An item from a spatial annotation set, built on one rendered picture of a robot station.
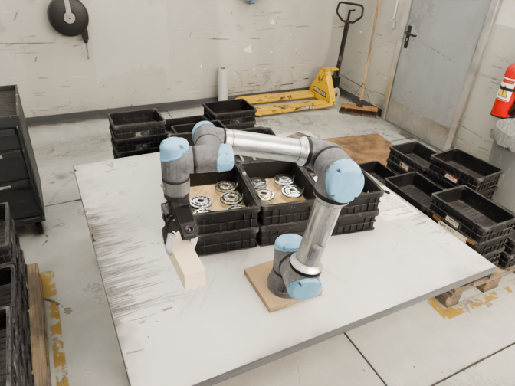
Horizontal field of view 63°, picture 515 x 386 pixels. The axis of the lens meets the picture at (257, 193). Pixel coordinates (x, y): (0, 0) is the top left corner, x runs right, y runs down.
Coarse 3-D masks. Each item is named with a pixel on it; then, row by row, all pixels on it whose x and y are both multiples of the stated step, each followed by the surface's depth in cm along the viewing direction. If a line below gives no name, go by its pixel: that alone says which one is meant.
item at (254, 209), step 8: (240, 168) 205; (248, 184) 193; (256, 200) 182; (240, 208) 176; (248, 208) 176; (256, 208) 177; (200, 216) 171; (208, 216) 172; (216, 216) 173; (224, 216) 175
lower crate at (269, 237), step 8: (280, 224) 187; (288, 224) 187; (296, 224) 189; (304, 224) 190; (264, 232) 187; (272, 232) 189; (280, 232) 190; (288, 232) 191; (296, 232) 192; (256, 240) 193; (264, 240) 190; (272, 240) 191
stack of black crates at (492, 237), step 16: (448, 192) 267; (464, 192) 273; (432, 208) 264; (448, 208) 251; (464, 208) 268; (480, 208) 265; (496, 208) 255; (448, 224) 254; (464, 224) 245; (480, 224) 236; (496, 224) 237; (512, 224) 245; (480, 240) 238; (496, 240) 245; (496, 256) 258
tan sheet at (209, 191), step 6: (198, 186) 208; (204, 186) 208; (210, 186) 209; (192, 192) 203; (198, 192) 203; (204, 192) 204; (210, 192) 204; (216, 198) 200; (216, 204) 195; (216, 210) 192
